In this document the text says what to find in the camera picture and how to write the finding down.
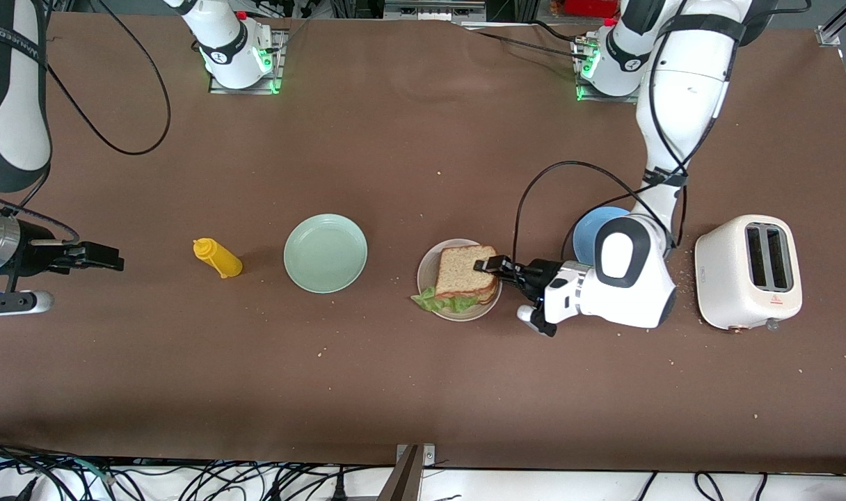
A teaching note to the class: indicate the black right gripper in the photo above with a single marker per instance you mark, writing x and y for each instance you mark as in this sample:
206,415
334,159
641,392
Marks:
32,255

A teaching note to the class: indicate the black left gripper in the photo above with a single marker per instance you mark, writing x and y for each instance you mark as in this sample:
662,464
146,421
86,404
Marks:
536,272

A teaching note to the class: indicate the brown bread slice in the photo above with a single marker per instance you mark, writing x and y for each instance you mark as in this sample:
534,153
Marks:
461,271
491,296

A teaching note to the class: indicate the green lettuce leaf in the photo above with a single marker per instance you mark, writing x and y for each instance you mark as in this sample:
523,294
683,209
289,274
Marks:
437,303

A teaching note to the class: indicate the yellow mustard squeeze bottle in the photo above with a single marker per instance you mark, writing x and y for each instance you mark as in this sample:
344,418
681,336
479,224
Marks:
221,261

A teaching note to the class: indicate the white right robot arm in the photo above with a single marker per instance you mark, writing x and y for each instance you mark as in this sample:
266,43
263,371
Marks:
12,104

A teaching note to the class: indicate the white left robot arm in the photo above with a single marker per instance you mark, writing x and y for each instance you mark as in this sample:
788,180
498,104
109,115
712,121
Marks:
680,97

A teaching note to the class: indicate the beige plate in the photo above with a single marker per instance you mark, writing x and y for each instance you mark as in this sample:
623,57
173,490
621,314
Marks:
426,268

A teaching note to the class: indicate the blue plate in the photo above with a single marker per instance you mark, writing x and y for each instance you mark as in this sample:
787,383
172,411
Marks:
586,233

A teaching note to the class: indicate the pale green plate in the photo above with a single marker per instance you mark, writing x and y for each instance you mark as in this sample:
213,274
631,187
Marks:
325,254

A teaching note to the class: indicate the white two-slot toaster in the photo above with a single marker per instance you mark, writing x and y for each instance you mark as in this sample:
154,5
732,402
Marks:
729,278

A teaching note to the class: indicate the grey metal box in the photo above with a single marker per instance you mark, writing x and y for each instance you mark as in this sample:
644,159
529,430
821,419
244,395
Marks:
430,10

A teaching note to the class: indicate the red box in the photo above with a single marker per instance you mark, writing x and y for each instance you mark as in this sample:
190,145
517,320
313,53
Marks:
590,7

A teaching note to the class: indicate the aluminium table corner profile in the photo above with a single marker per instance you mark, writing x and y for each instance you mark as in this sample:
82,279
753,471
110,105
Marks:
830,33

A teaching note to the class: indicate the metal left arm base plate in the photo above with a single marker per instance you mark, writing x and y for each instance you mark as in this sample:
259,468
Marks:
590,97

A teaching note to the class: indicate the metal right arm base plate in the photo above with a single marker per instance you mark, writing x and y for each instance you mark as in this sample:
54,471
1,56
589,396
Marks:
218,89

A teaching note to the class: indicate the grey metal camera post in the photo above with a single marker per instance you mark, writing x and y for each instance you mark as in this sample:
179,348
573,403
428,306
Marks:
403,480

